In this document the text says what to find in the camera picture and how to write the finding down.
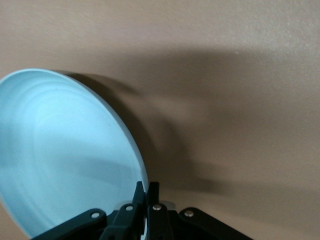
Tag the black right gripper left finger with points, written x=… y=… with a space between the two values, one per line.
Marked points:
x=125 y=220

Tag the light blue plate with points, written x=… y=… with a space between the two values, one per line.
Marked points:
x=62 y=150

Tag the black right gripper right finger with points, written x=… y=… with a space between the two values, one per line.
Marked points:
x=157 y=220

